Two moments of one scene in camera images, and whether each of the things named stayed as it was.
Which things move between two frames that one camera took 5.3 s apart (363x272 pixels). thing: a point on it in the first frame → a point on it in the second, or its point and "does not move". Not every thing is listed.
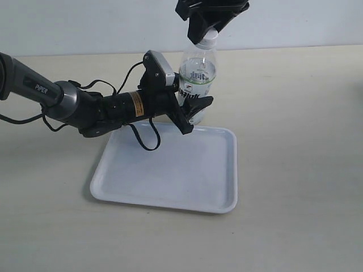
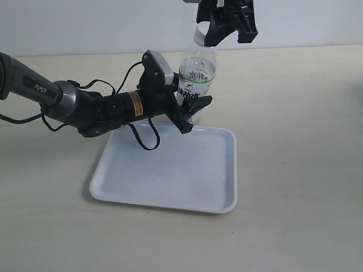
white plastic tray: [195, 172] does not move
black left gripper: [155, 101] does not move
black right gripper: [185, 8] → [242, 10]
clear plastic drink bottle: [197, 73] does not move
